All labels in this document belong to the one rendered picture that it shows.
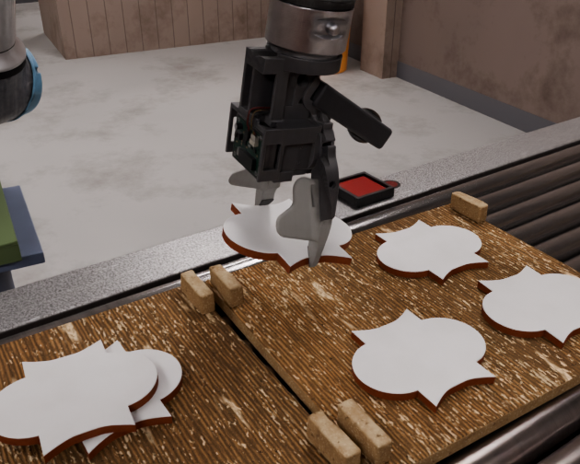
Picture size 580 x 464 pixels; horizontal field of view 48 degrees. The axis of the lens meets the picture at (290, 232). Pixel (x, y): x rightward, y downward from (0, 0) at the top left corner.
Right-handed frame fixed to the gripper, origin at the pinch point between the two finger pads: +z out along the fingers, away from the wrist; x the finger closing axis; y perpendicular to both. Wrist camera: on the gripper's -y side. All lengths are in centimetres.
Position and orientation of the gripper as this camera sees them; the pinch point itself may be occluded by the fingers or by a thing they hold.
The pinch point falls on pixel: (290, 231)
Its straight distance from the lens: 70.7
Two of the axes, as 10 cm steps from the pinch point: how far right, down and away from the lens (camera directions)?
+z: -1.6, 8.5, 5.0
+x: 5.0, 5.0, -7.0
